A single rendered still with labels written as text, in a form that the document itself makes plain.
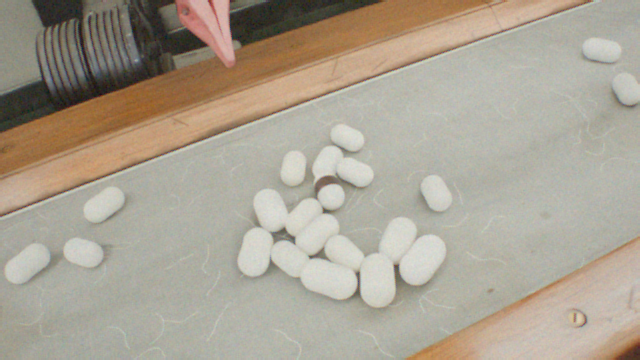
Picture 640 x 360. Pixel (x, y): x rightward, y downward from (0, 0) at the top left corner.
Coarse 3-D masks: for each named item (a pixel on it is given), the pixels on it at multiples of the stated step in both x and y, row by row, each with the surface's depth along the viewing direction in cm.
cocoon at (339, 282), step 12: (312, 264) 36; (324, 264) 36; (336, 264) 36; (312, 276) 35; (324, 276) 35; (336, 276) 35; (348, 276) 35; (312, 288) 36; (324, 288) 35; (336, 288) 35; (348, 288) 35
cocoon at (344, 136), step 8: (336, 128) 48; (344, 128) 47; (336, 136) 48; (344, 136) 47; (352, 136) 47; (360, 136) 47; (336, 144) 48; (344, 144) 47; (352, 144) 47; (360, 144) 47
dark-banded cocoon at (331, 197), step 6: (324, 174) 43; (330, 174) 43; (330, 186) 42; (336, 186) 42; (324, 192) 42; (330, 192) 41; (336, 192) 41; (342, 192) 42; (318, 198) 42; (324, 198) 41; (330, 198) 41; (336, 198) 41; (342, 198) 42; (324, 204) 42; (330, 204) 41; (336, 204) 42
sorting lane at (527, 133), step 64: (448, 64) 57; (512, 64) 55; (576, 64) 53; (256, 128) 53; (320, 128) 51; (384, 128) 50; (448, 128) 48; (512, 128) 47; (576, 128) 46; (128, 192) 48; (192, 192) 47; (256, 192) 46; (384, 192) 43; (512, 192) 41; (576, 192) 40; (0, 256) 44; (64, 256) 43; (128, 256) 42; (192, 256) 41; (320, 256) 39; (448, 256) 37; (512, 256) 36; (576, 256) 36; (0, 320) 39; (64, 320) 38; (128, 320) 37; (192, 320) 36; (256, 320) 36; (320, 320) 35; (384, 320) 34; (448, 320) 34
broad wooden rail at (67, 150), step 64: (448, 0) 63; (512, 0) 61; (576, 0) 63; (192, 64) 60; (256, 64) 57; (320, 64) 56; (384, 64) 57; (64, 128) 54; (128, 128) 52; (192, 128) 53; (0, 192) 49; (64, 192) 50
